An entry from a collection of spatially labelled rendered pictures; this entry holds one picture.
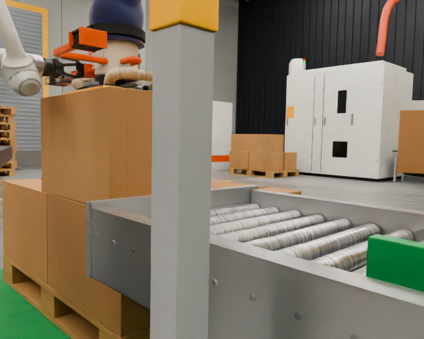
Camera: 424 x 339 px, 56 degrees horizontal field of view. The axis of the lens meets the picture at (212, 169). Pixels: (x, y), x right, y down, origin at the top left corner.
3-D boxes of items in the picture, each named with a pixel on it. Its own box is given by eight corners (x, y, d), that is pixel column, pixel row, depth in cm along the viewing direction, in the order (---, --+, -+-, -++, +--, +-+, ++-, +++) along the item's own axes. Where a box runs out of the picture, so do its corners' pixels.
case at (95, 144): (201, 199, 157) (202, 97, 154) (109, 210, 130) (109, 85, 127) (122, 185, 201) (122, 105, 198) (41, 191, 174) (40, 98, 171)
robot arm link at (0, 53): (20, 72, 167) (31, 85, 160) (-21, 67, 157) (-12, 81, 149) (24, 47, 163) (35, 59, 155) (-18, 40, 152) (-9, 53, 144)
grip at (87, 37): (107, 48, 121) (107, 31, 121) (79, 43, 115) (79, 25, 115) (95, 52, 127) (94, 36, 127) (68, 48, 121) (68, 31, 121)
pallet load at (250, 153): (299, 175, 889) (300, 135, 882) (270, 178, 819) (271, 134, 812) (257, 171, 976) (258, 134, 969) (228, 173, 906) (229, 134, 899)
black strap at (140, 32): (156, 41, 159) (156, 30, 159) (102, 29, 144) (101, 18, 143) (127, 50, 176) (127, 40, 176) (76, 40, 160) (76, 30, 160)
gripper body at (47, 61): (38, 57, 168) (59, 60, 175) (38, 77, 169) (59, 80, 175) (44, 55, 163) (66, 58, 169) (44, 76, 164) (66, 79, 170)
